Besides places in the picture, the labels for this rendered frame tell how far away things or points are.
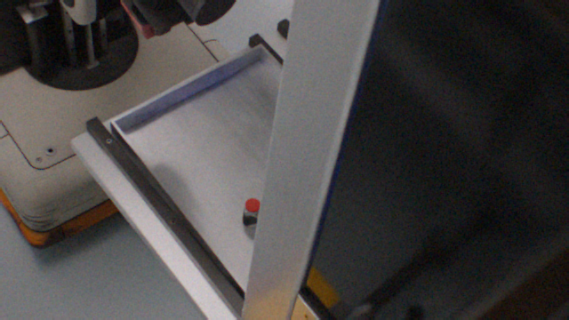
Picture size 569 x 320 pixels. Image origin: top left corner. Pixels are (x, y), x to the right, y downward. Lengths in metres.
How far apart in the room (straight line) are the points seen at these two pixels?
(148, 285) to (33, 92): 0.52
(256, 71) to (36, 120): 0.81
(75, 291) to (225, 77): 0.94
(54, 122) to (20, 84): 0.13
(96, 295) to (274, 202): 1.42
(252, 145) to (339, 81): 0.71
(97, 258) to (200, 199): 0.98
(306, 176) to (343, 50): 0.15
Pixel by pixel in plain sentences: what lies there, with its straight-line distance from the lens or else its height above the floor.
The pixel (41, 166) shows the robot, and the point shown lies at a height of 0.28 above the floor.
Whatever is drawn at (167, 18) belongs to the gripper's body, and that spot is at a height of 1.16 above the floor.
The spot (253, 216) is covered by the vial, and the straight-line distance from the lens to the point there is 1.16.
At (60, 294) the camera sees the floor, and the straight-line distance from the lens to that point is 2.13.
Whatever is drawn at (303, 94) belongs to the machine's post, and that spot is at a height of 1.45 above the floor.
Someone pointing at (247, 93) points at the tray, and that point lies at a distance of 1.31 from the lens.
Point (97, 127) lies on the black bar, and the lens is 1.25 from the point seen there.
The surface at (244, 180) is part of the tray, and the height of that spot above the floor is 0.88.
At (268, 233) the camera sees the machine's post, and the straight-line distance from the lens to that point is 0.76.
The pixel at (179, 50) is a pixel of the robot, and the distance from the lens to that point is 2.15.
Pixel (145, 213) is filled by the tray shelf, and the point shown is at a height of 0.88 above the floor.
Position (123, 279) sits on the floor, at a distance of 2.13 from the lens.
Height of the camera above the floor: 1.91
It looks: 56 degrees down
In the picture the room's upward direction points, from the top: 11 degrees clockwise
